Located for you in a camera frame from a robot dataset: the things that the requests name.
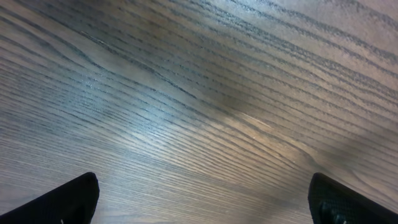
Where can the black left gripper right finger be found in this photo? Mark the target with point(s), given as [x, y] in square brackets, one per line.
[331, 202]

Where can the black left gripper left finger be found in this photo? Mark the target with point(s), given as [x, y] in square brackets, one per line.
[73, 202]

